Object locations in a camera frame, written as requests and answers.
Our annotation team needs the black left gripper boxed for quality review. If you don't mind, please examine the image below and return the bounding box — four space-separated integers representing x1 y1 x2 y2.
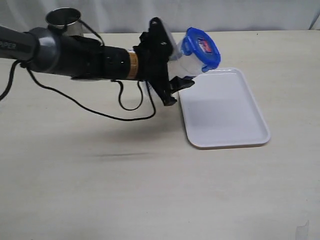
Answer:
133 17 195 106

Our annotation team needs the blue plastic lid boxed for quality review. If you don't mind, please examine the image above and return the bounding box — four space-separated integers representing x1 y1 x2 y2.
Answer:
181 27 221 73

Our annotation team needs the stainless steel cup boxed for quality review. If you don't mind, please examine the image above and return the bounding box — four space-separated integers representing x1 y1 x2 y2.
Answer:
45 7 84 36

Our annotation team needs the clear plastic tall container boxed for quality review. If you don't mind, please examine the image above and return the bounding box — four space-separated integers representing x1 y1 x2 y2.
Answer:
167 39 204 80

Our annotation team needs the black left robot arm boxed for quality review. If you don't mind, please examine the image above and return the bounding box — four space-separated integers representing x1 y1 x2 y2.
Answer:
0 17 177 106

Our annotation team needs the white rectangular plastic tray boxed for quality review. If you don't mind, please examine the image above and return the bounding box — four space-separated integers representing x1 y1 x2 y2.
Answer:
178 68 271 149

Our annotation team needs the black cable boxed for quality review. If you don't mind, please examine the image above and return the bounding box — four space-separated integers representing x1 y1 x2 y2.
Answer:
0 18 157 122

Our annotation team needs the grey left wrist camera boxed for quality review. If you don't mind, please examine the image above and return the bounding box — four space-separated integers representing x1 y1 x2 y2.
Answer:
161 20 179 61

